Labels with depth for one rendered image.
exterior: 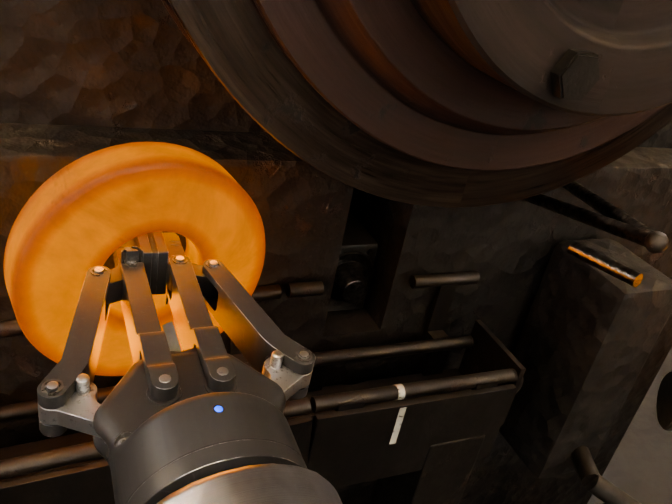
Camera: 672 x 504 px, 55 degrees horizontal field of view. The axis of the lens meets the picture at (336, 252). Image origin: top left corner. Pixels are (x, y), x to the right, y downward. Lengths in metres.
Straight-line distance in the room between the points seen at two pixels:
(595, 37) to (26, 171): 0.34
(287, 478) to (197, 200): 0.20
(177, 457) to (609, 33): 0.28
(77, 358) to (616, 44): 0.29
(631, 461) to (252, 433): 1.57
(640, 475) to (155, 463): 1.57
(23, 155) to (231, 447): 0.27
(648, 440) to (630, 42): 1.58
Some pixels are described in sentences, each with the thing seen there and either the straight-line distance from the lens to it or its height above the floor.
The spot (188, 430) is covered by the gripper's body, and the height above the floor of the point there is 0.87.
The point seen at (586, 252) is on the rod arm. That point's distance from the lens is 0.47.
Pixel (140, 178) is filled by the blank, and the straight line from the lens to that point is 0.37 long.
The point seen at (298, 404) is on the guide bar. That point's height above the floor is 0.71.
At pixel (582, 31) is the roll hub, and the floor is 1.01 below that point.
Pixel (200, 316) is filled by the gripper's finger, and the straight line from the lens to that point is 0.34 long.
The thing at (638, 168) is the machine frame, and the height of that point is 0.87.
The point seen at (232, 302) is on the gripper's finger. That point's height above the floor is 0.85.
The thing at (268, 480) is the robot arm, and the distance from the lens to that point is 0.23.
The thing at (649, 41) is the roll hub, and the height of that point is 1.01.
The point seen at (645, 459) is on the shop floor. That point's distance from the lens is 1.82.
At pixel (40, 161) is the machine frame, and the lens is 0.46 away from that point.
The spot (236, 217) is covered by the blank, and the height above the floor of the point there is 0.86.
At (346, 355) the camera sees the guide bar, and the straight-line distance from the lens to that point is 0.57.
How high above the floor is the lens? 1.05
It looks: 28 degrees down
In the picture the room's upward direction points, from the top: 12 degrees clockwise
